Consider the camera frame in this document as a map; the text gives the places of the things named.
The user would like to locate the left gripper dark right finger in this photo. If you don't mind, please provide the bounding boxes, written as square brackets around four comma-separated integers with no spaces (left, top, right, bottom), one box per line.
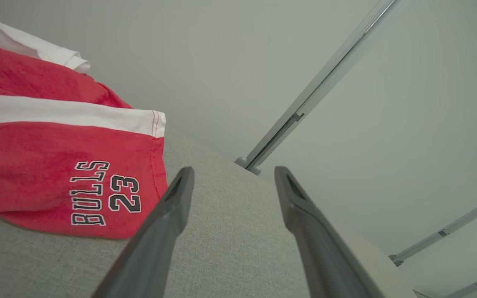
[274,166,384,298]

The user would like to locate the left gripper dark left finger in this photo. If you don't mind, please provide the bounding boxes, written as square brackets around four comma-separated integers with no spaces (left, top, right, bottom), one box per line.
[92,166,195,298]

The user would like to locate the red bulls shorts white trim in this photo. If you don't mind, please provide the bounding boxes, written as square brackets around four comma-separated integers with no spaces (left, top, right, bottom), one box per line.
[0,94,169,240]

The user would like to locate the red jersey shirt white sleeves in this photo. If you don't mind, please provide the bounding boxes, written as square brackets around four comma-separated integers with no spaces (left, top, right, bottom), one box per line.
[0,8,133,109]

